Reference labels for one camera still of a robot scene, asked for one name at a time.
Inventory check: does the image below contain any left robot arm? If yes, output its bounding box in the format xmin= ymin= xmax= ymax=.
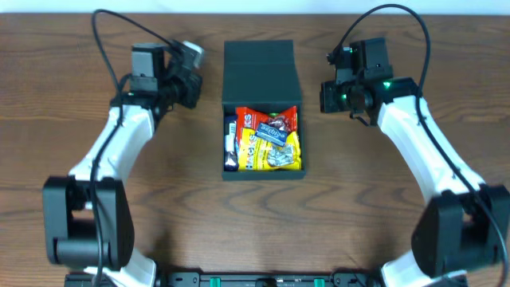
xmin=42 ymin=41 xmax=205 ymax=286

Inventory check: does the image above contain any red Hacks candy bag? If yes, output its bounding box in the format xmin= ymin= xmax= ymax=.
xmin=236 ymin=106 xmax=298 ymax=141

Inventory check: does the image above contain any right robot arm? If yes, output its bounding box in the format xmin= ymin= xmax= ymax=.
xmin=320 ymin=38 xmax=509 ymax=286

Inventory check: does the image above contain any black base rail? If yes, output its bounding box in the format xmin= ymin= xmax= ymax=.
xmin=63 ymin=272 xmax=469 ymax=287

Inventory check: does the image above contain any yellow Hacks candy bag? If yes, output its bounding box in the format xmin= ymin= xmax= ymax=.
xmin=237 ymin=128 xmax=302 ymax=171

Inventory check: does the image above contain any dark green open box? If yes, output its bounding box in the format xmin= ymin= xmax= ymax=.
xmin=222 ymin=40 xmax=306 ymax=181

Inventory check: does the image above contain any dark purple cookie bar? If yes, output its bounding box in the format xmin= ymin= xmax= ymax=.
xmin=224 ymin=115 xmax=239 ymax=171

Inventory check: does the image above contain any blue Eclipse gum pack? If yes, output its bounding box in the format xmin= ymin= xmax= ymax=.
xmin=255 ymin=123 xmax=288 ymax=147

